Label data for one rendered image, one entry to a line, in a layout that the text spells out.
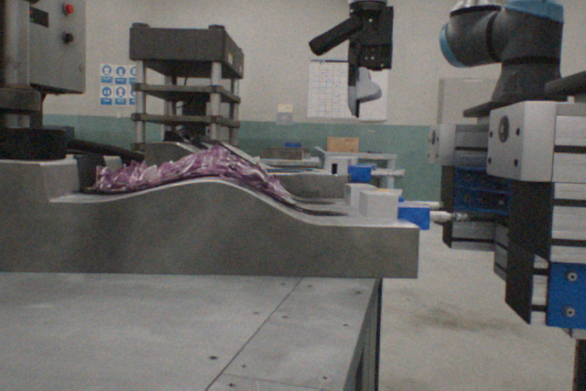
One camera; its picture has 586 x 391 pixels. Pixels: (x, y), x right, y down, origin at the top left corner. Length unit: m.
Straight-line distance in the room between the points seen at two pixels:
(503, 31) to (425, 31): 6.41
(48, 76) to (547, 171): 1.25
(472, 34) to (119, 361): 1.07
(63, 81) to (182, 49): 3.37
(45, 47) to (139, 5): 6.52
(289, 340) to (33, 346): 0.17
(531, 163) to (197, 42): 4.38
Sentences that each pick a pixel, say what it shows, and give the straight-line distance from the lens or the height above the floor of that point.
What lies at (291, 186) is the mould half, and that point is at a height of 0.87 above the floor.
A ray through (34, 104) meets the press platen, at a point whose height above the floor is 1.01.
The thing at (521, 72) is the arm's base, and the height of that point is 1.10.
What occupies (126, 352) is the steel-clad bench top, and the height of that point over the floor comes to 0.80.
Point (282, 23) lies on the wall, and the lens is 7.48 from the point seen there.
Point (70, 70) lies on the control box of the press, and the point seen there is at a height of 1.13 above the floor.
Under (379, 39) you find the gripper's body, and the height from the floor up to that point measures 1.14.
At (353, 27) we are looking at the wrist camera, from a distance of 0.98.
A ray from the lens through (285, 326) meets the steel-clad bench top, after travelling 0.38.
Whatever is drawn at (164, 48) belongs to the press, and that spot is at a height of 1.82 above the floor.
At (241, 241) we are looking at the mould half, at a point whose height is 0.84.
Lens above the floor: 0.93
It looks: 3 degrees down
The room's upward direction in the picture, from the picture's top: 2 degrees clockwise
